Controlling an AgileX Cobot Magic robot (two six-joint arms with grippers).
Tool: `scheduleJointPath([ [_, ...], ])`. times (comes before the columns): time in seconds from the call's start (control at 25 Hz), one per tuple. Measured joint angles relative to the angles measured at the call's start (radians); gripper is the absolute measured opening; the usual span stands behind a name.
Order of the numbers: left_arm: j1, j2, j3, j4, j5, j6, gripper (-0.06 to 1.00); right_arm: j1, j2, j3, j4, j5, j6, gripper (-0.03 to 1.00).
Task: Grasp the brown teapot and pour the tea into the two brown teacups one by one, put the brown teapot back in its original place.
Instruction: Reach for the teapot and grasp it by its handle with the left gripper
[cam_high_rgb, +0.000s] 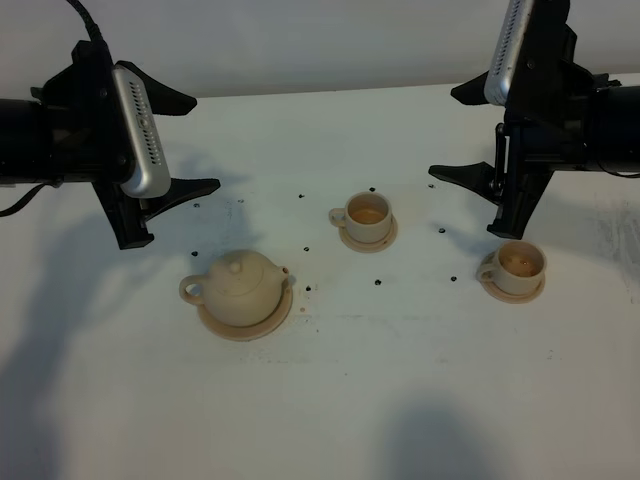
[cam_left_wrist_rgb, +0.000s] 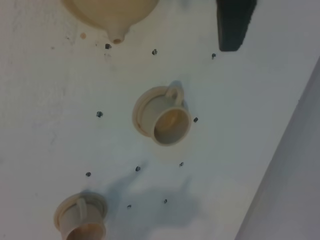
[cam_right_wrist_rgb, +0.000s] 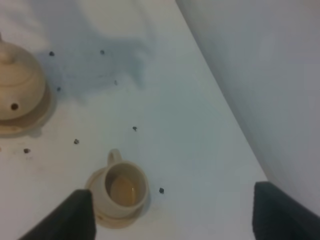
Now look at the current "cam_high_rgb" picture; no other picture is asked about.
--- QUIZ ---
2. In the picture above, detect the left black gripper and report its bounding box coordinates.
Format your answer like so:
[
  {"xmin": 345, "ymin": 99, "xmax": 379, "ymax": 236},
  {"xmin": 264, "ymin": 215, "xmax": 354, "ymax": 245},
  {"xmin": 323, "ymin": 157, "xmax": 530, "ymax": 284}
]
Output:
[{"xmin": 29, "ymin": 40, "xmax": 221, "ymax": 250}]

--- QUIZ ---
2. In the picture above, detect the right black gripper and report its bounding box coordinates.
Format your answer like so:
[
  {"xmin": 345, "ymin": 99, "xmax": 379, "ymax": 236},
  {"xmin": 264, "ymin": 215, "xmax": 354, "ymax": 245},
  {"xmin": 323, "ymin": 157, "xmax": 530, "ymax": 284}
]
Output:
[{"xmin": 428, "ymin": 0, "xmax": 609, "ymax": 240}]

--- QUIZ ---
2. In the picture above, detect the beige ceramic teapot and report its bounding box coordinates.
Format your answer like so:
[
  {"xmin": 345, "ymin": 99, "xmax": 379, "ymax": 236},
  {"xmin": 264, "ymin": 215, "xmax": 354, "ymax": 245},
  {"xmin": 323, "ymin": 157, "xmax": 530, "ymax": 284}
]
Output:
[{"xmin": 179, "ymin": 250, "xmax": 290, "ymax": 327}]

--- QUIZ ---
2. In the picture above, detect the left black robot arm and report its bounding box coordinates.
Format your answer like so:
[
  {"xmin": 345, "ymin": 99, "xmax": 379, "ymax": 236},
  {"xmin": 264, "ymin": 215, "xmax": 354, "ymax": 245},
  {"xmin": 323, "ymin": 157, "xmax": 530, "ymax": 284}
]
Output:
[{"xmin": 1, "ymin": 41, "xmax": 220, "ymax": 250}]

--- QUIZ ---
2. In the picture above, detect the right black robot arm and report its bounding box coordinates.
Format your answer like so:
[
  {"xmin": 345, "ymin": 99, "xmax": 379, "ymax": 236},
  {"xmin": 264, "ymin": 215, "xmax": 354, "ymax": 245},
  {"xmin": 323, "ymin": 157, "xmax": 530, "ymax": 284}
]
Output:
[{"xmin": 429, "ymin": 0, "xmax": 639, "ymax": 239}]

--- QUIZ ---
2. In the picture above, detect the small saucer under right cup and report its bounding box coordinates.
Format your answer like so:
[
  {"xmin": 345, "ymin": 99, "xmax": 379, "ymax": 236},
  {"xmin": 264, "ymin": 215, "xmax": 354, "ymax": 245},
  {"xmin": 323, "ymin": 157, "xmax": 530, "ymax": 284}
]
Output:
[{"xmin": 476, "ymin": 253, "xmax": 546, "ymax": 304}]

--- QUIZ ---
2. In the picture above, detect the small saucer under cup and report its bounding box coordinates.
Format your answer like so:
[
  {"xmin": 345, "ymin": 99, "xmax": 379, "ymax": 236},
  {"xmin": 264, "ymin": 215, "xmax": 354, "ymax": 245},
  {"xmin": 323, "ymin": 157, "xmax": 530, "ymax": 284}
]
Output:
[
  {"xmin": 338, "ymin": 216, "xmax": 398, "ymax": 254},
  {"xmin": 476, "ymin": 253, "xmax": 546, "ymax": 304}
]

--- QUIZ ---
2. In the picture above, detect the beige teacup near centre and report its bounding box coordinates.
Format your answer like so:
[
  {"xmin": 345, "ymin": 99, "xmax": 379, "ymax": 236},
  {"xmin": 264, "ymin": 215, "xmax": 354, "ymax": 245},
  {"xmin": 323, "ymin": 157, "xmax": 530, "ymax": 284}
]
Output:
[{"xmin": 328, "ymin": 192, "xmax": 393, "ymax": 245}]

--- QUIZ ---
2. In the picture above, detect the beige teacup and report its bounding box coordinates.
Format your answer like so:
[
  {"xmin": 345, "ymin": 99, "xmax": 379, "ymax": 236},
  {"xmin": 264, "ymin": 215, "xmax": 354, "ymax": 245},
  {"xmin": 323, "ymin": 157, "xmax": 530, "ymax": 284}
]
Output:
[
  {"xmin": 328, "ymin": 192, "xmax": 393, "ymax": 245},
  {"xmin": 491, "ymin": 240, "xmax": 547, "ymax": 294}
]

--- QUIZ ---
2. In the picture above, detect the beige teacup on right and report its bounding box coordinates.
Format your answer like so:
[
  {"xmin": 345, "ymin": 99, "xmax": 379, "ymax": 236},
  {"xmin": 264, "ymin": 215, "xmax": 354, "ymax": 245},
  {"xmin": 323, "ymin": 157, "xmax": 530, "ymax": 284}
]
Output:
[{"xmin": 491, "ymin": 240, "xmax": 547, "ymax": 294}]

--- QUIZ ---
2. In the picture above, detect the small saucer under centre cup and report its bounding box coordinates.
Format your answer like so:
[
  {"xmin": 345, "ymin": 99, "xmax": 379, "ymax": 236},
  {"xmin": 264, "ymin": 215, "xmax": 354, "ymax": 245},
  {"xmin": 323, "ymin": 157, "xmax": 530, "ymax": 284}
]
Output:
[{"xmin": 338, "ymin": 216, "xmax": 398, "ymax": 254}]

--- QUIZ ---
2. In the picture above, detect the large round beige saucer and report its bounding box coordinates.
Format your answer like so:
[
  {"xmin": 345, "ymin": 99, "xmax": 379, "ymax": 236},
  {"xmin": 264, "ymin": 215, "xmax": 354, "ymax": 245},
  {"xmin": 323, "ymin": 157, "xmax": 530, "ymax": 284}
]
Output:
[{"xmin": 197, "ymin": 284, "xmax": 293, "ymax": 342}]

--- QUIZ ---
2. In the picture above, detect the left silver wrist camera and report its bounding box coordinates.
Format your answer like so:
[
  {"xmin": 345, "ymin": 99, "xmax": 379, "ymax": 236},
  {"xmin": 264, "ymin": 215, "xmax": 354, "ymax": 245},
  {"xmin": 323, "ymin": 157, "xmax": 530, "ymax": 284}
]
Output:
[{"xmin": 113, "ymin": 66, "xmax": 171, "ymax": 199}]

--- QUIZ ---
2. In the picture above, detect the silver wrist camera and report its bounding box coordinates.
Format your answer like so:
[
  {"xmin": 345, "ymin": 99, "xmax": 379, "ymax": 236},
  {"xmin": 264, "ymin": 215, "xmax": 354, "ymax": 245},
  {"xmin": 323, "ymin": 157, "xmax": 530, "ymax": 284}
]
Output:
[
  {"xmin": 484, "ymin": 0, "xmax": 534, "ymax": 106},
  {"xmin": 113, "ymin": 66, "xmax": 171, "ymax": 199}
]

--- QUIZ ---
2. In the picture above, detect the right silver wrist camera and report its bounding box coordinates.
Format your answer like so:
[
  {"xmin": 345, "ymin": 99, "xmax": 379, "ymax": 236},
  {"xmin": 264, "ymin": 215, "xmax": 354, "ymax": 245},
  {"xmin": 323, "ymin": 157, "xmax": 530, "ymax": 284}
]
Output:
[{"xmin": 484, "ymin": 0, "xmax": 534, "ymax": 106}]

